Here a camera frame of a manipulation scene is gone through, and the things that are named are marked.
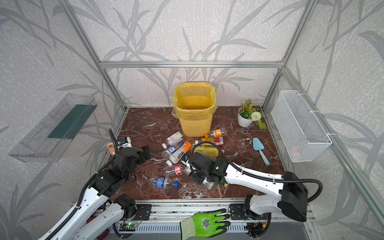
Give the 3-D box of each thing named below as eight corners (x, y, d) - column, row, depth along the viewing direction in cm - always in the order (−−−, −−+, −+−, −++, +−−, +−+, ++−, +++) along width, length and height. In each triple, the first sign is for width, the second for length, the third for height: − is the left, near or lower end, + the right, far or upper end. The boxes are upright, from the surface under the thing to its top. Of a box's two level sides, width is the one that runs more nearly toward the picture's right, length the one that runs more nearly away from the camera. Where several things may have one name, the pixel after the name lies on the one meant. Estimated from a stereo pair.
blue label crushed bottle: (151, 189, 83) (148, 186, 78) (153, 180, 86) (150, 176, 82) (178, 189, 83) (177, 186, 78) (179, 180, 86) (178, 176, 82)
